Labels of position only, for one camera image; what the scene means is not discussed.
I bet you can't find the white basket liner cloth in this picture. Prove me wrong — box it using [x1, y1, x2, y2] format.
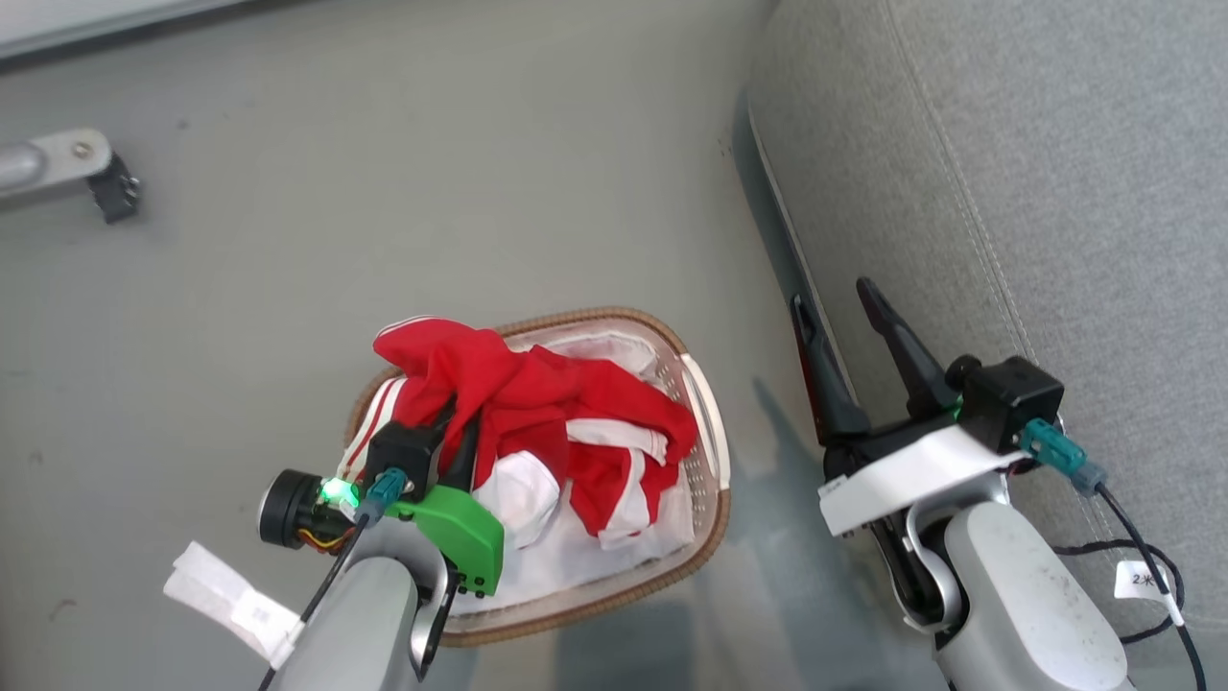
[422, 331, 699, 617]

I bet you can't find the black cable with teal plug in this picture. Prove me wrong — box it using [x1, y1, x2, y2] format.
[1017, 418, 1208, 691]
[257, 467, 412, 691]

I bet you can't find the white basket with brown rim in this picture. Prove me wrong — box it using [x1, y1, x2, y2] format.
[342, 306, 733, 648]

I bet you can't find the grey metal partition base rail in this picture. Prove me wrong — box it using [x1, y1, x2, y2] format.
[0, 0, 252, 64]

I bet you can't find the red garment with white trim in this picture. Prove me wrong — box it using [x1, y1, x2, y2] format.
[338, 316, 699, 552]

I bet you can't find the black caster wheel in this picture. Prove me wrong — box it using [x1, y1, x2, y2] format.
[88, 154, 143, 226]

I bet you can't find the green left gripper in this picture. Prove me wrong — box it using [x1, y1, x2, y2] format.
[386, 396, 506, 598]

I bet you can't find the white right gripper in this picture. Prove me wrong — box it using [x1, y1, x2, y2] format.
[790, 277, 1029, 538]

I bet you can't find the small white printed cable label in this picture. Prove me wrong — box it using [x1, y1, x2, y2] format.
[1114, 560, 1174, 604]

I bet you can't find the grey fabric sofa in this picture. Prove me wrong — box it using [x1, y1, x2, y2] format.
[734, 0, 1228, 691]

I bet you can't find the white paper cable label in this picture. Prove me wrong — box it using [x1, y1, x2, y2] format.
[163, 541, 304, 670]

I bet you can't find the grey metal partition foot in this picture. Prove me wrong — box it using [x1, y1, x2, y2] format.
[0, 128, 114, 204]

